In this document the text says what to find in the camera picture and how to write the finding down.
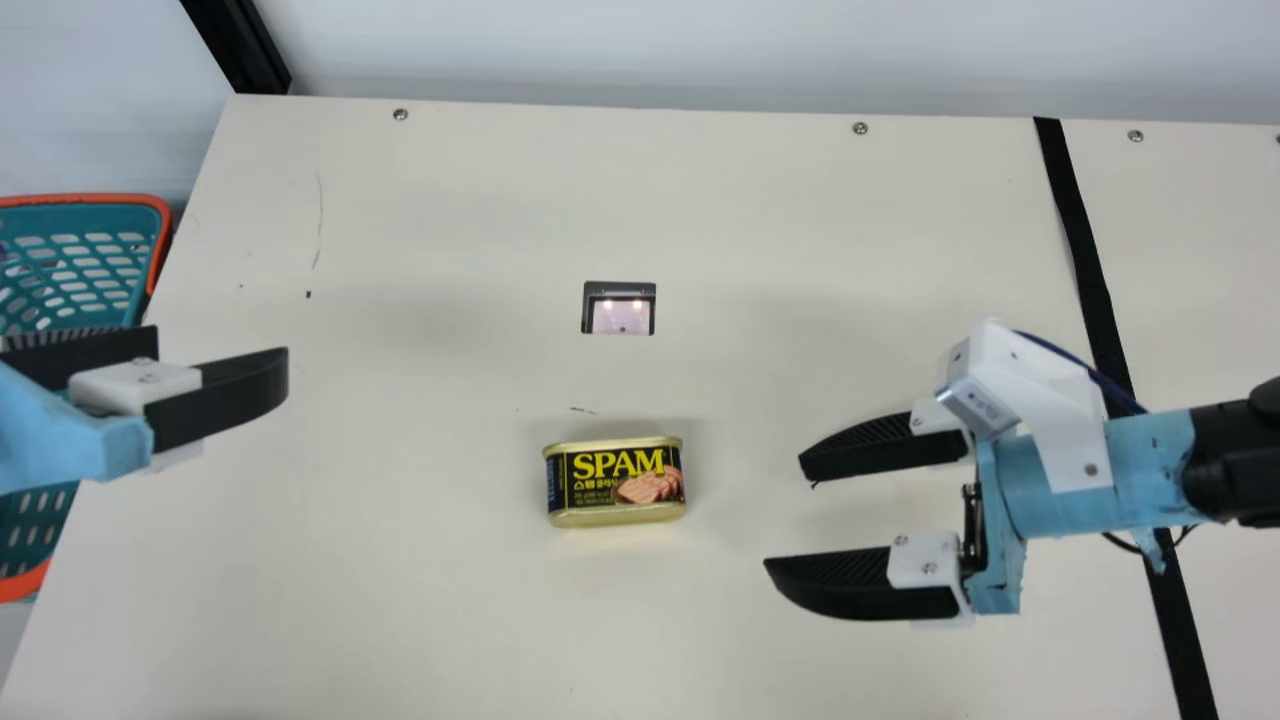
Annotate black strip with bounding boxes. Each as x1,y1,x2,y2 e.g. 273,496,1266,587
1033,117,1221,720

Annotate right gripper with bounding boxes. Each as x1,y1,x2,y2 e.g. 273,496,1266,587
763,398,1201,626

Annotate teal shopping basket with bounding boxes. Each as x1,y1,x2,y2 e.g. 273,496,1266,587
0,193,173,604

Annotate small square scanner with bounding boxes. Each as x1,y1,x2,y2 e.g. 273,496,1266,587
581,281,658,337

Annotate blue cable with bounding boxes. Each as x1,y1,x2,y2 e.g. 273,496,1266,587
1012,328,1149,417

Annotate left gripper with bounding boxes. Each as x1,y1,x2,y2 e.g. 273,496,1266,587
0,325,291,497

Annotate dark blue rectangular tin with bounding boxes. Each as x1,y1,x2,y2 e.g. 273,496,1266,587
543,435,688,529

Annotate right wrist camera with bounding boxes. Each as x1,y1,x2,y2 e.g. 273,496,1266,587
935,320,1116,493

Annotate black post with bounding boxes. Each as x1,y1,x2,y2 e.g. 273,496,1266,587
180,0,293,96

